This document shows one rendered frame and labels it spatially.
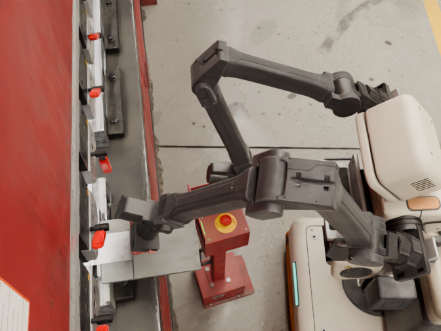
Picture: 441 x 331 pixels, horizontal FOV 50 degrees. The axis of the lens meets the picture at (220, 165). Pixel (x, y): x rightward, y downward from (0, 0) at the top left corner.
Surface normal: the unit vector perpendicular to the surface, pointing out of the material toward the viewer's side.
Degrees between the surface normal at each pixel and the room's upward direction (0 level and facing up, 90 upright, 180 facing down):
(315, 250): 0
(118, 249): 0
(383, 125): 42
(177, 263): 0
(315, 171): 12
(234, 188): 56
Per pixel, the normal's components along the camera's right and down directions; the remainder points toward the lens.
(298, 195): -0.11, -0.36
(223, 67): 0.07, 0.79
